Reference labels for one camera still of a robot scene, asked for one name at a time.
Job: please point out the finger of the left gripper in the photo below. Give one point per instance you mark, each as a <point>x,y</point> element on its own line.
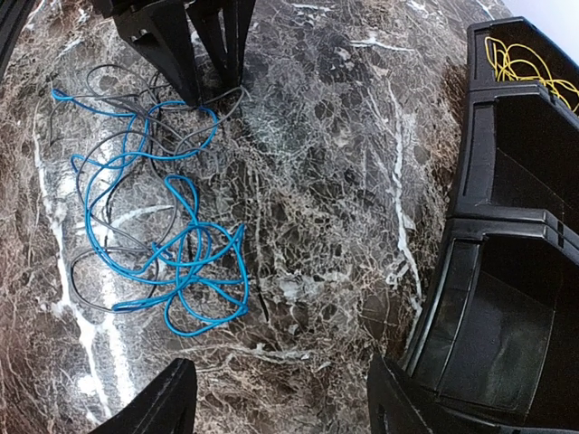
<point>159,32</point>
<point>223,26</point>

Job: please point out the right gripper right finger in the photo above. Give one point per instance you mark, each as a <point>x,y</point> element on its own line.
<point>396,404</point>

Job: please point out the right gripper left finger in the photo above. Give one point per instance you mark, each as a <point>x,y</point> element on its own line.
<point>166,405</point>

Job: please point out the black three-compartment bin tray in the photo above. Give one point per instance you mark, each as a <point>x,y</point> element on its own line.
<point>498,336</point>

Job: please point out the black front rail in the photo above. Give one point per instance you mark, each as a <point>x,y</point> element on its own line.
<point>14,14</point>

